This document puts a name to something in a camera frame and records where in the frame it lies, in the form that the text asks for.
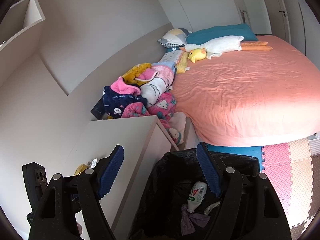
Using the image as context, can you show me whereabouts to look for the white yogurt drink bottle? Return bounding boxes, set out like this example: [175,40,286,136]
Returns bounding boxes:
[187,181,207,213]

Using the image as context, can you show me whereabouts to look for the grey green snack bag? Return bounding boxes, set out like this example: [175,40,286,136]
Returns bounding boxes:
[204,202,220,216]

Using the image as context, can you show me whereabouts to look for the black trash bin bag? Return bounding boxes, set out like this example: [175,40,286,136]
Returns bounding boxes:
[130,147,261,240]

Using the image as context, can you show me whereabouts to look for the white bedroom door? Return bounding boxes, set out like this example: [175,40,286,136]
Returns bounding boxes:
[264,0,291,44]

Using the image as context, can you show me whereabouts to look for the navy pink fleece blanket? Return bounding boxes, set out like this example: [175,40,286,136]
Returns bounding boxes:
[103,77,147,119]

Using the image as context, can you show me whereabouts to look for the colourful foam floor mat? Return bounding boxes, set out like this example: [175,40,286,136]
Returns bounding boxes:
[207,138,319,229]

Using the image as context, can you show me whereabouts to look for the pink hello kitty blanket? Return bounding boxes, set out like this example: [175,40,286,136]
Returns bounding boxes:
[122,92,187,145]

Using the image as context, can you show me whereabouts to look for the bed with pink sheet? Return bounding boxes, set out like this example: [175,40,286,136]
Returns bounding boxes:
[172,35,319,147]

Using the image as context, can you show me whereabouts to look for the yellow plush garment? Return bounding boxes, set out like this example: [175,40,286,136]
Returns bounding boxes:
[122,63,151,86]

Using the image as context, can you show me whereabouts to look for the pink white folded quilt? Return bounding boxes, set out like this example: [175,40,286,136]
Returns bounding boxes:
[140,64,175,108]

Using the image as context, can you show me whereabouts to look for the yellow dotted long pillow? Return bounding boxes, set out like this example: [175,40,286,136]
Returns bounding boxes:
[175,52,189,74]

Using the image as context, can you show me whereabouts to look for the yellow duck plush toy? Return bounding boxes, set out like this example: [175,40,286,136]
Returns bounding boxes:
[188,48,207,63]

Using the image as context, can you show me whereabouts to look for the white goose plush toy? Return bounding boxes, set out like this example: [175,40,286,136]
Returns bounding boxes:
[180,35,273,60]

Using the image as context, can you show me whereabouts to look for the teal pillow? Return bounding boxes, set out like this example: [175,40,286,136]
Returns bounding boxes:
[186,24,258,45]

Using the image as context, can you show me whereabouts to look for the checkered patchwork pillow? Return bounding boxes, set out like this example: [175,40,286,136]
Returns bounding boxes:
[158,28,191,48]

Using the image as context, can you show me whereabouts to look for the black wall socket panel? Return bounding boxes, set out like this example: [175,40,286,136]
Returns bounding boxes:
[91,97,106,120]

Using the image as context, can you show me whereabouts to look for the wall shelf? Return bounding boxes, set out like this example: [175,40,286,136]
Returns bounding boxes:
[1,0,46,83]

